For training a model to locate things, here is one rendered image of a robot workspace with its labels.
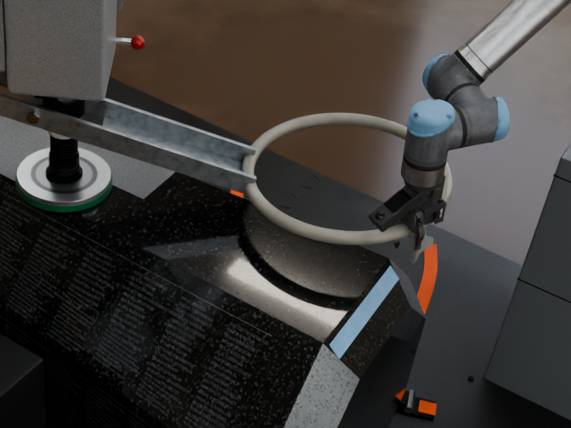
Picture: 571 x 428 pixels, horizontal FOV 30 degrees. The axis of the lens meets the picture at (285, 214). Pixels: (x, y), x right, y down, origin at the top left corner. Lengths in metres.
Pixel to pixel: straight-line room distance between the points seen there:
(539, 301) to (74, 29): 1.57
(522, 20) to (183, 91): 2.30
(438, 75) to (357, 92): 2.21
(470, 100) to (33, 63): 0.89
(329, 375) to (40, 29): 0.91
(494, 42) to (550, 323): 1.08
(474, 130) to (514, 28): 0.24
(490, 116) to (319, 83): 2.37
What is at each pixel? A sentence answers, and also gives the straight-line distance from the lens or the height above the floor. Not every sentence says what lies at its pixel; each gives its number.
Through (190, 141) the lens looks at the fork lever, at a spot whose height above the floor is 0.92.
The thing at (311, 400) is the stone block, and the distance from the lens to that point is 2.21.
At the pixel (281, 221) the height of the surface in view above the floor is 0.90.
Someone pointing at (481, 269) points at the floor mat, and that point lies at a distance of 3.72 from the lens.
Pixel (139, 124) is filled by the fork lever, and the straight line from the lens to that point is 2.46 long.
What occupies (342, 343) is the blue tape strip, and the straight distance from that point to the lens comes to 2.23.
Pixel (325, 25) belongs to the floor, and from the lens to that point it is 4.98.
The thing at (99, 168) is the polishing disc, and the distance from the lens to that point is 2.53.
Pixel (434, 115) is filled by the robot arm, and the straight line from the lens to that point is 2.16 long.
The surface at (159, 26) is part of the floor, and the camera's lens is 4.80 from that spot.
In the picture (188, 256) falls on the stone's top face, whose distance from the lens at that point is 2.34.
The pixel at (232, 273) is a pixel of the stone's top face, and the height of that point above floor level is 0.80.
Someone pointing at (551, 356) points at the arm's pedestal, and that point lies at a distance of 3.19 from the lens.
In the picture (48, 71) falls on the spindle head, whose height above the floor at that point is 1.17.
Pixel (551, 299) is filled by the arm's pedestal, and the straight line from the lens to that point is 3.07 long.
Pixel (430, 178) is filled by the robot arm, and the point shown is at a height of 1.08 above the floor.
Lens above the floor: 2.34
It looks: 38 degrees down
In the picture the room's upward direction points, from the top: 9 degrees clockwise
